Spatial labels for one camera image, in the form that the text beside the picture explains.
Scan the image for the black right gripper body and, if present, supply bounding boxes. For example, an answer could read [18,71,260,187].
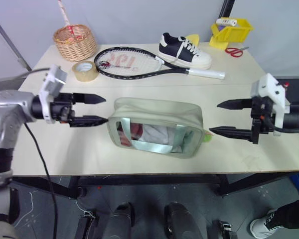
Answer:
[250,97,275,145]

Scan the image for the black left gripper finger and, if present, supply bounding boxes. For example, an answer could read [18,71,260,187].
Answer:
[73,93,107,105]
[70,115,109,128]

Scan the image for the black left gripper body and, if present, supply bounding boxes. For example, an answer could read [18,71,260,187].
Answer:
[50,93,76,128]

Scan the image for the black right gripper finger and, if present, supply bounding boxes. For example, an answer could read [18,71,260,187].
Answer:
[209,126,253,143]
[217,98,253,111]

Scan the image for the red cloth inside pouch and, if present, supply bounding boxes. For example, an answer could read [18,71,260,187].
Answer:
[117,122,144,147]

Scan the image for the green pouch with clear window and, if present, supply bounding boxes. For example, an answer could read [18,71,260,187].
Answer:
[106,97,206,160]

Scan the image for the white cloth inside pouch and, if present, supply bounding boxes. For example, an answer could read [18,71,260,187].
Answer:
[139,123,170,146]

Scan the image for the brown packing tape roll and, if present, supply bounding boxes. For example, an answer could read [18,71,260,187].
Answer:
[72,60,99,83]

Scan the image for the woven wicker basket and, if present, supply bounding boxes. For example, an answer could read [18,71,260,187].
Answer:
[52,0,99,63]

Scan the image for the black and white sneaker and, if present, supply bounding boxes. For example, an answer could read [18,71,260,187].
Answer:
[158,32,213,71]

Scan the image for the yellow plastic storage bin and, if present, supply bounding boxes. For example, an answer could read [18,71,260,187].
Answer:
[209,17,255,49]

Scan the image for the black tennis racket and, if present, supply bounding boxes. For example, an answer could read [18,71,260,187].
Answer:
[93,46,226,81]

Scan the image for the yellow triangular piece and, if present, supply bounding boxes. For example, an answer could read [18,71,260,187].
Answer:
[185,33,201,46]

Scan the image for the grey metal pole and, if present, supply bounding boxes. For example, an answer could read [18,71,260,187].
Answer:
[0,9,32,72]

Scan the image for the white power strip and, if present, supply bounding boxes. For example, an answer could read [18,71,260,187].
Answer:
[216,18,238,26]

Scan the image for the white bystander shoe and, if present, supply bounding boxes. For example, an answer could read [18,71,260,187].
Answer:
[249,209,280,239]

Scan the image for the black bystander trouser leg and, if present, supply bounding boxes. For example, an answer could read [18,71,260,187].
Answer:
[271,199,299,231]

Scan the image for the dark rounded robot leg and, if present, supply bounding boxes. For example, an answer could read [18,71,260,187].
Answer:
[163,202,198,239]
[106,202,136,239]

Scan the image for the grey robot torso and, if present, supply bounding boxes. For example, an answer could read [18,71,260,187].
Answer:
[0,187,21,239]

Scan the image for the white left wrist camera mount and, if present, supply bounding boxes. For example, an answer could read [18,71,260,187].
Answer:
[38,64,68,124]

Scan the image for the green plush keychain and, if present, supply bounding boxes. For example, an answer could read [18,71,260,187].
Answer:
[203,131,214,144]

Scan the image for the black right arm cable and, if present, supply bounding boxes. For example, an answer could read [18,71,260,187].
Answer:
[264,116,299,134]

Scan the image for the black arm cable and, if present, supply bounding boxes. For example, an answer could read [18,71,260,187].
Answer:
[23,122,59,239]
[264,116,299,134]

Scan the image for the grey left wrist cable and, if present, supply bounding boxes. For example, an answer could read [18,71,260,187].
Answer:
[13,67,52,79]

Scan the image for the red handled scissors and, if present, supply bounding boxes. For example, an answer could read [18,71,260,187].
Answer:
[225,46,250,59]

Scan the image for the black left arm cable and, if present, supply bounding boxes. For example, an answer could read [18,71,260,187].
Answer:
[23,122,59,239]

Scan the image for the black table frame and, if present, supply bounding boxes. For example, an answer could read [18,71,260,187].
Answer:
[11,170,299,199]

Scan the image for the black metal post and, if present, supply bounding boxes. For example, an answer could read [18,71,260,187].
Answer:
[219,0,234,20]

